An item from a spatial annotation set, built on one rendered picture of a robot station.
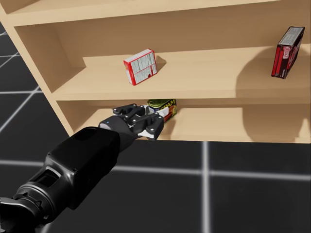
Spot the red and white carton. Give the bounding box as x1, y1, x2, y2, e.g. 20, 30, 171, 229
123, 48, 158, 86

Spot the green and blue rectangular can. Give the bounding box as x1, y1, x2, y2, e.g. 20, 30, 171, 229
146, 98, 177, 124

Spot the pale wooden shelf unit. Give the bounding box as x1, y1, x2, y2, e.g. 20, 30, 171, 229
0, 0, 311, 144

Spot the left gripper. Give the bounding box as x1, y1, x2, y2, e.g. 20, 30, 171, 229
98, 103, 169, 142

